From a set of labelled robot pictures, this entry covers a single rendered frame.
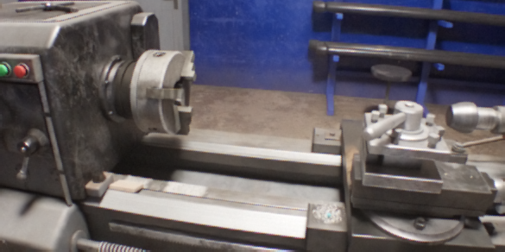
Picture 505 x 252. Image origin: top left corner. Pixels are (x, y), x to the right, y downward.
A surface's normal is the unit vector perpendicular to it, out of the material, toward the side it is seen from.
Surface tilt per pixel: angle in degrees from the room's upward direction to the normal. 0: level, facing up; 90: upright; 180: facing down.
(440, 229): 0
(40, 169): 90
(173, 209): 36
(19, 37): 45
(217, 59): 90
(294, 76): 90
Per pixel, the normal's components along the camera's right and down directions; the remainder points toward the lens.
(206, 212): -0.09, -0.51
